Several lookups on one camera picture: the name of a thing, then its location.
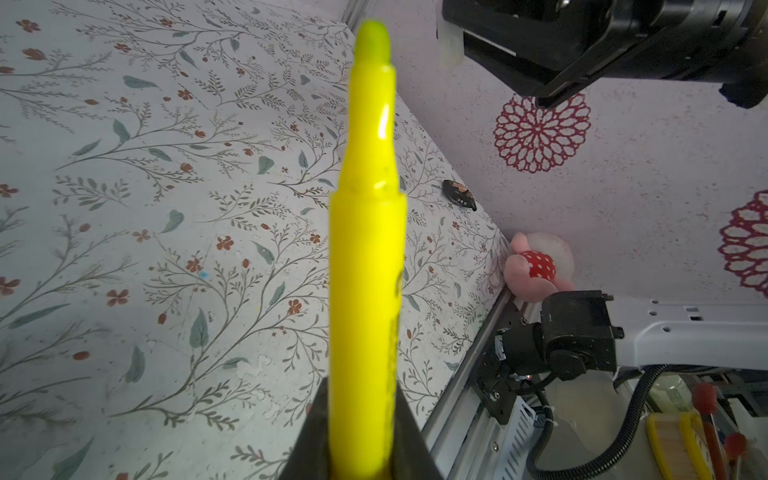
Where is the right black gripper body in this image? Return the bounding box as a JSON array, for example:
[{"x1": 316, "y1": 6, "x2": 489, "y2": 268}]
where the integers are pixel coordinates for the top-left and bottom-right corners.
[{"x1": 442, "y1": 0, "x2": 767, "y2": 109}]

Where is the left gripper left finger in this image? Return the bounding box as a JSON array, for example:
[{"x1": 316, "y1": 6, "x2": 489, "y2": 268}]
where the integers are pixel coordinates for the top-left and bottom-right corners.
[{"x1": 279, "y1": 378, "x2": 330, "y2": 480}]

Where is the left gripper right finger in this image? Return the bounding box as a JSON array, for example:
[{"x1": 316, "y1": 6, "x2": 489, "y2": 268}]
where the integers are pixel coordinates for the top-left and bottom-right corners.
[{"x1": 392, "y1": 385, "x2": 443, "y2": 480}]

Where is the translucent highlighter cap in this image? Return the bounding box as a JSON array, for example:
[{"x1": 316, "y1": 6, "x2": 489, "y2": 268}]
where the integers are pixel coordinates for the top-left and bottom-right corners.
[{"x1": 437, "y1": 14, "x2": 464, "y2": 71}]

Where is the yellow highlighter pen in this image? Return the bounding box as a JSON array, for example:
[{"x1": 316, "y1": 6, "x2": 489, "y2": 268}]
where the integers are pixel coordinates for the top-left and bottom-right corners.
[{"x1": 328, "y1": 20, "x2": 407, "y2": 479}]

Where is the small dark brown object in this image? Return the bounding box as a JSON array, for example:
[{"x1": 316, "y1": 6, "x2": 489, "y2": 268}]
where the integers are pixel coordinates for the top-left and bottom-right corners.
[{"x1": 441, "y1": 179, "x2": 477, "y2": 211}]

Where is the pink plush toy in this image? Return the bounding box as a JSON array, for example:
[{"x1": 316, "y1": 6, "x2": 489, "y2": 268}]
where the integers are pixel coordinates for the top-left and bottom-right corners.
[{"x1": 503, "y1": 232, "x2": 575, "y2": 303}]

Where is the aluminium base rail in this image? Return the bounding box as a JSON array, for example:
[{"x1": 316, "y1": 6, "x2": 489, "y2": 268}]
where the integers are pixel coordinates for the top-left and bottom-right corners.
[{"x1": 422, "y1": 290, "x2": 535, "y2": 479}]

